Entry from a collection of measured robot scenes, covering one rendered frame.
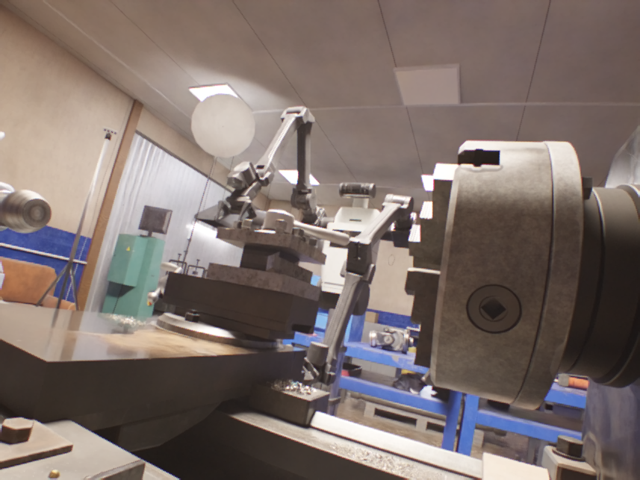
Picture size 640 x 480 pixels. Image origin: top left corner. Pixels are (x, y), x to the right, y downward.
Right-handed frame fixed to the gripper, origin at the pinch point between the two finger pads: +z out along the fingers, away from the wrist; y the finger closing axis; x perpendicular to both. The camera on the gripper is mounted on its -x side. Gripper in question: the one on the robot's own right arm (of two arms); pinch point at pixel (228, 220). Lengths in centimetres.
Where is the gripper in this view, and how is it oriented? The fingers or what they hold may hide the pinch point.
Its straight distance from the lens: 129.6
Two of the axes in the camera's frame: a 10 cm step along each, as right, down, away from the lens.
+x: 2.8, 6.8, 6.8
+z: -3.9, 7.3, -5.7
